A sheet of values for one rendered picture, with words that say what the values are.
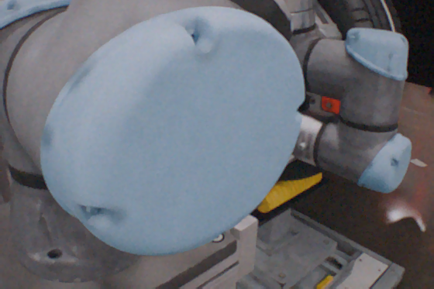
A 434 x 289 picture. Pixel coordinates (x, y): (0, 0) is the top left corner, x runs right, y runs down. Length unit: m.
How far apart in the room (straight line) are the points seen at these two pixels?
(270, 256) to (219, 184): 1.07
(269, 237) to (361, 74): 0.90
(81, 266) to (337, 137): 0.32
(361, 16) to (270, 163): 0.63
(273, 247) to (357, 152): 0.84
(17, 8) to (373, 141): 0.38
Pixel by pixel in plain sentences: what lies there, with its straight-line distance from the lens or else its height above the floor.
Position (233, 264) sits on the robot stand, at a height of 0.71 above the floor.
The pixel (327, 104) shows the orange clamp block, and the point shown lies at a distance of 0.72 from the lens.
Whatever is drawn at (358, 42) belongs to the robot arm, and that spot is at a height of 1.00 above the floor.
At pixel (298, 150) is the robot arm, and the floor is 0.84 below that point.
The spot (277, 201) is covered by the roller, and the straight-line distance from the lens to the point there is 0.97.
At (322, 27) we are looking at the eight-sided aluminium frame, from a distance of 0.72.
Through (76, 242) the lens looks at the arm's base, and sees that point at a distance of 0.31.
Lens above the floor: 1.05
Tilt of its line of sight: 22 degrees down
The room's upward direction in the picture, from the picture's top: straight up
